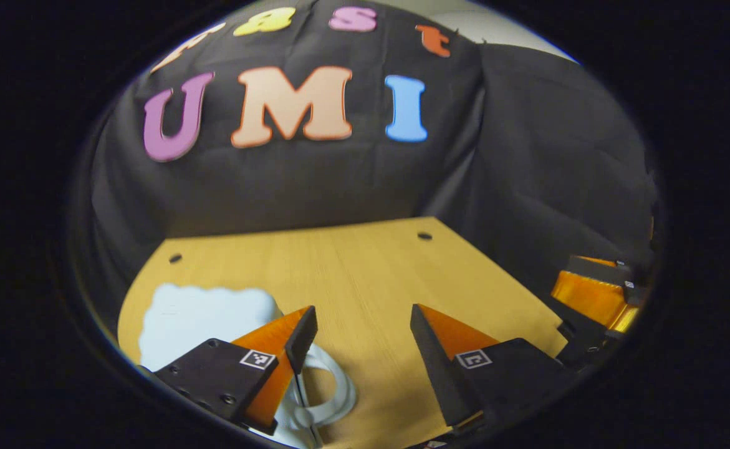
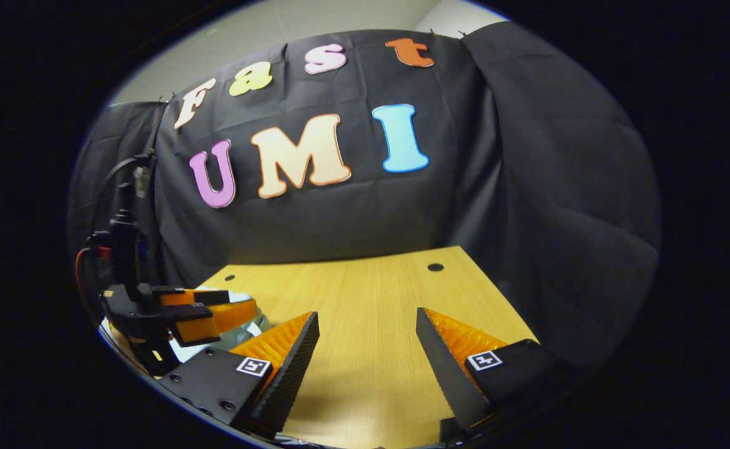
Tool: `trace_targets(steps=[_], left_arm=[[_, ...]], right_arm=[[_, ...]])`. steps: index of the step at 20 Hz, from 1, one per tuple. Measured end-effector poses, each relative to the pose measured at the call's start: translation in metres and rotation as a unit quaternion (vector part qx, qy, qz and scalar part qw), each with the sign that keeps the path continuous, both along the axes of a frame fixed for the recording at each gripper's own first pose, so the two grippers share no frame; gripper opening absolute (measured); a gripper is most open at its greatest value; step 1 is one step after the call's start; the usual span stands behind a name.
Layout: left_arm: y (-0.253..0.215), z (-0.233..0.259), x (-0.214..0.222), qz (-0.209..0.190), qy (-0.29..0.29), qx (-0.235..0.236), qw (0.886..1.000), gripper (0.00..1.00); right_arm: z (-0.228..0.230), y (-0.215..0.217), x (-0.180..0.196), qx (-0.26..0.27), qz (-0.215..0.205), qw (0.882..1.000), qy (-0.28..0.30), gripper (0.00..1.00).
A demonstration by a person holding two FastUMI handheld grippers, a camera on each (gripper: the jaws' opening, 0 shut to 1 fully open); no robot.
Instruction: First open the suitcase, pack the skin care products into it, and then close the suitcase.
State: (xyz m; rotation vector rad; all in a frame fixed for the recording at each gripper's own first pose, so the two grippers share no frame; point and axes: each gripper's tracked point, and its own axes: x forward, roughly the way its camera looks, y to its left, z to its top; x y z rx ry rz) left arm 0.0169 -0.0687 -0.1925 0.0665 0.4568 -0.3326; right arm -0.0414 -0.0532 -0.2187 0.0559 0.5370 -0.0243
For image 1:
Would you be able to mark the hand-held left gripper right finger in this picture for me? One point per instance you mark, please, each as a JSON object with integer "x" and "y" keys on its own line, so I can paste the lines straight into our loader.
{"x": 442, "y": 380}

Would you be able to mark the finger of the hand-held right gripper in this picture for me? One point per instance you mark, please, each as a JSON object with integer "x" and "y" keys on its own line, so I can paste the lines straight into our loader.
{"x": 589, "y": 293}

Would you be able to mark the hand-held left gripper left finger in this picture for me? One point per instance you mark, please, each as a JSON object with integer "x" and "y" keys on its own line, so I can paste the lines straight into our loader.
{"x": 302, "y": 340}

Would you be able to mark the light blue suitcase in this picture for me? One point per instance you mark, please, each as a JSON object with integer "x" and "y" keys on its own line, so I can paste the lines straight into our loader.
{"x": 202, "y": 318}

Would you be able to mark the black backdrop cloth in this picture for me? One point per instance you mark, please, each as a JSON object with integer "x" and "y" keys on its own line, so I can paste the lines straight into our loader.
{"x": 315, "y": 181}

